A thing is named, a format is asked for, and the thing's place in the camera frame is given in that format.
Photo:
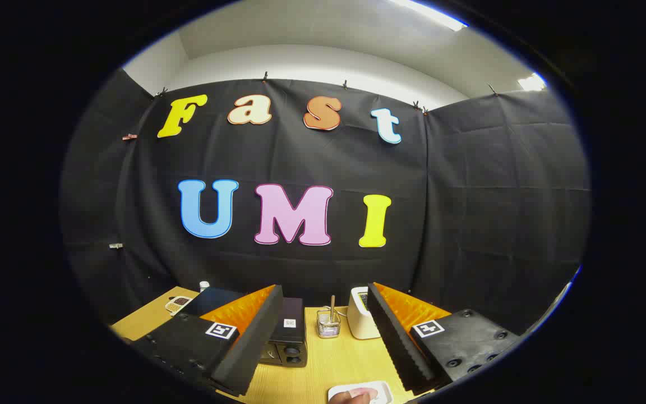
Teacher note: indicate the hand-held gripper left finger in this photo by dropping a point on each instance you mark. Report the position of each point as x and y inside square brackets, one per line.
[255, 336]

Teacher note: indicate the small white tray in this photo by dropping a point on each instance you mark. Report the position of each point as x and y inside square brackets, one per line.
[177, 304]

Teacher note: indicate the ceiling light panel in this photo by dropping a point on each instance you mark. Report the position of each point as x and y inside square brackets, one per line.
[530, 83]

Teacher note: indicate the white square plate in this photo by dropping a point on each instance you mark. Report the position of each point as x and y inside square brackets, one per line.
[384, 388]

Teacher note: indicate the white toaster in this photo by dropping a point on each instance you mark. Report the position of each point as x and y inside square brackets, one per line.
[359, 322]

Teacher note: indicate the wooden stick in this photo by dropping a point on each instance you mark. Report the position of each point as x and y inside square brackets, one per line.
[332, 306]

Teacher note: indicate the black toaster oven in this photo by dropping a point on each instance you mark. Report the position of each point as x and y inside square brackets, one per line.
[292, 336]

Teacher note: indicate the row of black backdrop clips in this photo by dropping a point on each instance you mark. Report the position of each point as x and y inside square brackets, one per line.
[265, 77]

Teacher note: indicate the pink round meat slice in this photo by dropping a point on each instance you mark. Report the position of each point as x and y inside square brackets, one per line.
[365, 390]

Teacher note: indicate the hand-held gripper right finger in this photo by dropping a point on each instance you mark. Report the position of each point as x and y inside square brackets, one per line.
[393, 342]

